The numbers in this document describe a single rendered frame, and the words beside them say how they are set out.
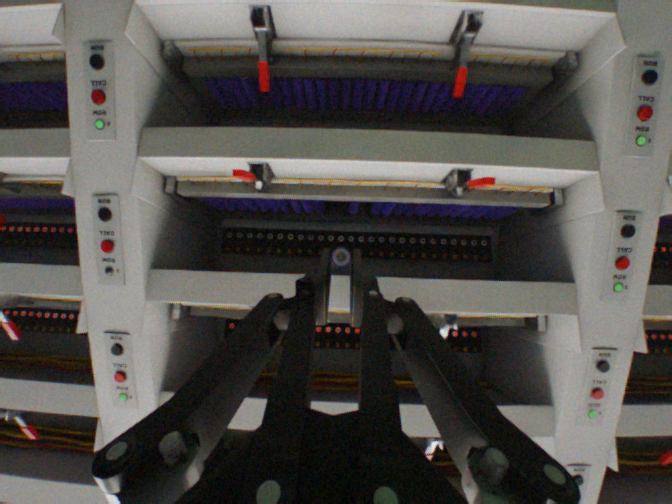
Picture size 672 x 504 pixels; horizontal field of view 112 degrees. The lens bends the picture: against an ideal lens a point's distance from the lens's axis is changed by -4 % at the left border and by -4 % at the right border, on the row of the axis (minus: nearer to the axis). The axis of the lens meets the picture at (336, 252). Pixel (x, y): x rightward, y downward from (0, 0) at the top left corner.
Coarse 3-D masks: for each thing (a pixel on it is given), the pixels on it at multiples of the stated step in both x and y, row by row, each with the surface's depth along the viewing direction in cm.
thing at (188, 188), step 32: (192, 192) 36; (224, 192) 36; (256, 192) 36; (288, 192) 36; (320, 192) 36; (352, 192) 36; (384, 192) 36; (416, 192) 36; (480, 192) 36; (512, 192) 35; (544, 192) 36
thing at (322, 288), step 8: (328, 248) 21; (328, 256) 20; (320, 264) 18; (328, 264) 18; (320, 272) 17; (328, 272) 17; (320, 280) 16; (328, 280) 16; (320, 288) 15; (328, 288) 17; (320, 296) 15; (328, 296) 17; (320, 304) 16; (328, 304) 17; (320, 312) 16; (320, 320) 16
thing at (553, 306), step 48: (192, 288) 34; (240, 288) 34; (288, 288) 34; (336, 288) 34; (384, 288) 34; (432, 288) 33; (480, 288) 33; (528, 288) 33; (144, 336) 33; (336, 336) 51; (480, 336) 51; (528, 336) 41; (576, 336) 33
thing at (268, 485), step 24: (312, 288) 15; (312, 312) 13; (288, 336) 11; (312, 336) 12; (288, 360) 10; (312, 360) 12; (288, 384) 8; (288, 408) 7; (264, 432) 7; (288, 432) 7; (264, 456) 6; (288, 456) 6; (264, 480) 5; (288, 480) 5
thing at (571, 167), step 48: (144, 144) 31; (192, 144) 31; (240, 144) 31; (288, 144) 31; (336, 144) 31; (384, 144) 31; (432, 144) 31; (480, 144) 31; (528, 144) 31; (576, 144) 31; (144, 192) 32; (576, 192) 33
